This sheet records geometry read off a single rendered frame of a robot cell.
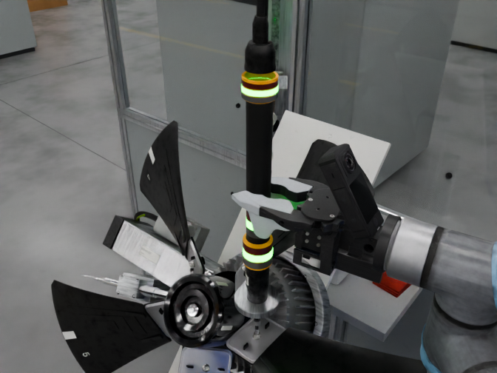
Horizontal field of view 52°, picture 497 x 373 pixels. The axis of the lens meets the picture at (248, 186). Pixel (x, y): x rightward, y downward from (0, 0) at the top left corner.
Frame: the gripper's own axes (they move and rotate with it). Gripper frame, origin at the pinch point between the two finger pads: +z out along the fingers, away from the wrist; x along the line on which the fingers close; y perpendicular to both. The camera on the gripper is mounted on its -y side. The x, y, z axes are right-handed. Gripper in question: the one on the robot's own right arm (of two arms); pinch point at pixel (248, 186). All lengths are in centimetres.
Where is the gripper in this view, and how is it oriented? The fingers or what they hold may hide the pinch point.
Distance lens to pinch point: 68.3
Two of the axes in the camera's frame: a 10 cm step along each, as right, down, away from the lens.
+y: 0.0, 8.5, 5.3
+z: -8.7, -2.6, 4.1
